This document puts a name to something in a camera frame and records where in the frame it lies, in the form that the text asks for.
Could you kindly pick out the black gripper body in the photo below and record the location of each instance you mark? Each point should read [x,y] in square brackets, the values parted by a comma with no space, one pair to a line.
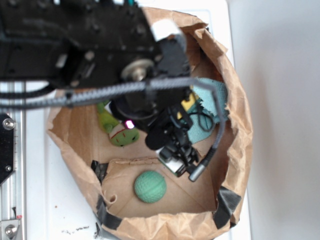
[170,129]

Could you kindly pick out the teal cloth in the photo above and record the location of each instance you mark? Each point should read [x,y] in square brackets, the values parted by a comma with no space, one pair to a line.
[203,112]

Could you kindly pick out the aluminium extrusion rail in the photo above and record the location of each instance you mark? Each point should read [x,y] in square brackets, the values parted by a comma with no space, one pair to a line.
[12,162]

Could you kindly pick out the green textured ball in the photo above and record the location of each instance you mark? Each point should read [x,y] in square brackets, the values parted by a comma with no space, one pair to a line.
[150,187]

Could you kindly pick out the yellow block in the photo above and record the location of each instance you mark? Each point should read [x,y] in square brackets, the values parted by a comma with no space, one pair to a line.
[186,106]

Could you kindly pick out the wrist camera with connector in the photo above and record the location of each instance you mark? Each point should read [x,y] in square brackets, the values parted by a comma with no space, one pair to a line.
[184,160]

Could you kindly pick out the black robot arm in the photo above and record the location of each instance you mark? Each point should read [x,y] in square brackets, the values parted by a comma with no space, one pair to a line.
[90,51]

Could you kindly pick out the green plush frog toy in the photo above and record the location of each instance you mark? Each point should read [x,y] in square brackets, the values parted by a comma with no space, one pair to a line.
[119,134]

